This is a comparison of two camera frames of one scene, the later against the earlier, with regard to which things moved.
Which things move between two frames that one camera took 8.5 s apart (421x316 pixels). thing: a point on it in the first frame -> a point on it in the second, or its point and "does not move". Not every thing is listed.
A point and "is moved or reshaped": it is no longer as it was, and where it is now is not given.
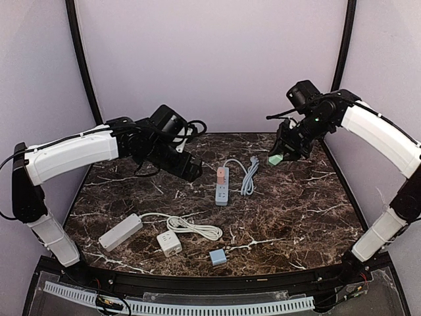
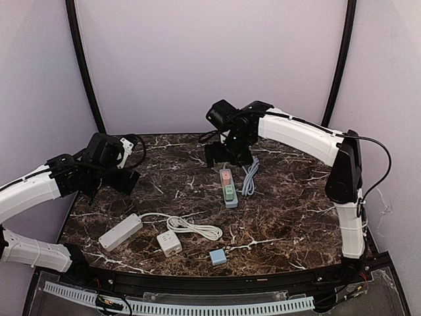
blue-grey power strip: [222, 190] -> [229, 204]
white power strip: [121, 232] does not move
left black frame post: [73, 17] does not move
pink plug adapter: [220, 179] is moved or reshaped
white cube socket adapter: [170, 243] does not move
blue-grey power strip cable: [248, 182] does not move
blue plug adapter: [218, 257] does not move
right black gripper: [283, 145] -> [245, 158]
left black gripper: [181, 169] -> [120, 185]
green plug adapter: [275, 159] -> [229, 193]
